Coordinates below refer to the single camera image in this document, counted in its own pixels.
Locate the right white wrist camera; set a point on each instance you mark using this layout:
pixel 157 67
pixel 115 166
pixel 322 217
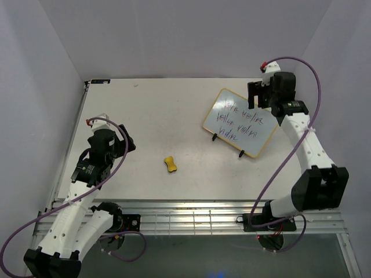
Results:
pixel 268 70

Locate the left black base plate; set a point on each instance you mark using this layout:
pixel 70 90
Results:
pixel 126 222

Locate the blue corner label left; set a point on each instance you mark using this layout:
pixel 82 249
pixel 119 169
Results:
pixel 100 81

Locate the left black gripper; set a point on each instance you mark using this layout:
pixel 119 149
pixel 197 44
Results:
pixel 122 146

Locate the aluminium rail frame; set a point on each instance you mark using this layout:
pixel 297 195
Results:
pixel 169 218

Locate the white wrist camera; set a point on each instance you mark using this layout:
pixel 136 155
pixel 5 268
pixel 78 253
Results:
pixel 99 124
pixel 268 70

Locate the yellow whiteboard eraser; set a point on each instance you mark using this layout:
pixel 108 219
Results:
pixel 170 164

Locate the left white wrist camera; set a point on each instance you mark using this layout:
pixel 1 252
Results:
pixel 99 124

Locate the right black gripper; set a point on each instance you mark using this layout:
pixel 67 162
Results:
pixel 256 88

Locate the yellow-framed small whiteboard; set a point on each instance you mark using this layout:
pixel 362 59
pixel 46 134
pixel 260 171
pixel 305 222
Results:
pixel 231 120

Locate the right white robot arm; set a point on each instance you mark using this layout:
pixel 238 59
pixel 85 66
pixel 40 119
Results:
pixel 322 183

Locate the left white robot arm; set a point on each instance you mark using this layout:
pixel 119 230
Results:
pixel 79 225

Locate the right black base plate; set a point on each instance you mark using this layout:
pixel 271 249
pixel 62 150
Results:
pixel 260 223

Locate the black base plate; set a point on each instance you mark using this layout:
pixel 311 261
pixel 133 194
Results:
pixel 126 222
pixel 260 223

